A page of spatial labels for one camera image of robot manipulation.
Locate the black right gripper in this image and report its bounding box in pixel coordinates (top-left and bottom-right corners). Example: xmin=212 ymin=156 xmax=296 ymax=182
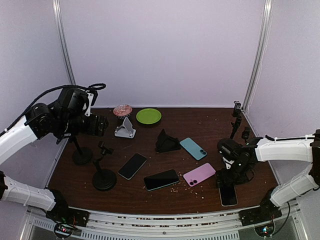
xmin=215 ymin=160 xmax=251 ymax=188

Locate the pink phone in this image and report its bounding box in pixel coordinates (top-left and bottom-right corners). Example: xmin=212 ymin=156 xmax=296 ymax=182
xmin=183 ymin=163 xmax=216 ymax=187

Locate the black triangular phone stand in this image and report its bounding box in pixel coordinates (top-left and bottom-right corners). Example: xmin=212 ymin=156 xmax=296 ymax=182
xmin=155 ymin=129 xmax=181 ymax=153

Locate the black phone teal case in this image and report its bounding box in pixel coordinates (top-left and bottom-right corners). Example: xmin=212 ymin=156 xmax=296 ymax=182
xmin=143 ymin=169 xmax=180 ymax=191

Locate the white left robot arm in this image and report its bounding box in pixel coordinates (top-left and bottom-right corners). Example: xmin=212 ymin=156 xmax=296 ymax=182
xmin=0 ymin=83 xmax=108 ymax=222

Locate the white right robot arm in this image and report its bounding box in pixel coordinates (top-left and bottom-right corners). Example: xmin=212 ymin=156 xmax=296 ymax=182
xmin=216 ymin=130 xmax=320 ymax=226

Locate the white desk phone stand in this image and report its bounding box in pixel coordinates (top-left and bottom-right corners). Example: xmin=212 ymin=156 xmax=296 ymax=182
xmin=114 ymin=117 xmax=136 ymax=139

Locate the pink patterned bowl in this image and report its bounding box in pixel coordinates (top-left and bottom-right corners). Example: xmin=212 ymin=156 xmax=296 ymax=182
xmin=113 ymin=104 xmax=133 ymax=118

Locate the lime green plate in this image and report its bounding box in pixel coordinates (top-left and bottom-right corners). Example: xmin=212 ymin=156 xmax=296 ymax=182
xmin=136 ymin=108 xmax=162 ymax=125

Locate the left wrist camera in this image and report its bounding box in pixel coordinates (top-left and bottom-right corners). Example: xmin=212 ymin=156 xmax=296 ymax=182
xmin=82 ymin=91 xmax=98 ymax=117

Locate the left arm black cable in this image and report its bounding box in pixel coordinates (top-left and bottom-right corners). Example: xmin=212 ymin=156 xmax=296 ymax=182
xmin=0 ymin=83 xmax=107 ymax=136

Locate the right aluminium frame post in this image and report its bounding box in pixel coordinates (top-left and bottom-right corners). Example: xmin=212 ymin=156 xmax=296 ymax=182
xmin=242 ymin=0 xmax=273 ymax=113

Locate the aluminium frame post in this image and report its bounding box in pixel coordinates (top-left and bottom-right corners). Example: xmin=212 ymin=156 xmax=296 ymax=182
xmin=242 ymin=0 xmax=273 ymax=113
xmin=52 ymin=0 xmax=76 ymax=88

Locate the front aluminium rail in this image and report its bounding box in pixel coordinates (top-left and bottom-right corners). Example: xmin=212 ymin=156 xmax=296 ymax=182
xmin=19 ymin=197 xmax=308 ymax=240

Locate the left aluminium frame post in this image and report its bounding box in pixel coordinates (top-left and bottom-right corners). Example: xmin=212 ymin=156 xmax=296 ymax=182
xmin=52 ymin=0 xmax=76 ymax=88

